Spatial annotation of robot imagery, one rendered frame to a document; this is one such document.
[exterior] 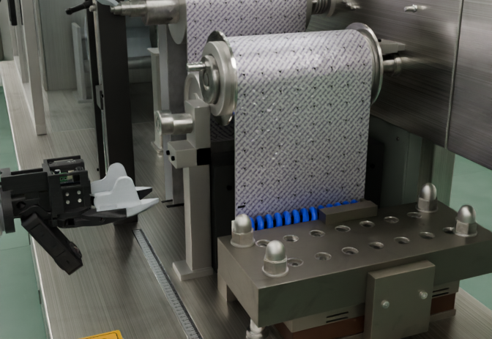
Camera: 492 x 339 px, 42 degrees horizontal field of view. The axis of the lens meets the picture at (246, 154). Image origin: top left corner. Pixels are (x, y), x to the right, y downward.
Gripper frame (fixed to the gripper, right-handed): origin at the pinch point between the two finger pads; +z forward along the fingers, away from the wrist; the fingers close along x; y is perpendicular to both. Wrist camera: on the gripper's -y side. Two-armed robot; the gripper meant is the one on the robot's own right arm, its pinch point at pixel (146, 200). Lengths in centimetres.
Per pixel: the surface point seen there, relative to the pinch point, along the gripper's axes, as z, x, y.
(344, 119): 32.9, -0.4, 9.0
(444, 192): 66, 13, -14
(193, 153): 9.6, 6.9, 3.9
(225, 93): 12.7, 0.3, 15.1
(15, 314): -22, 155, -109
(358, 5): 46, 19, 25
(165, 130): 5.2, 7.6, 8.1
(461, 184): 239, 202, -109
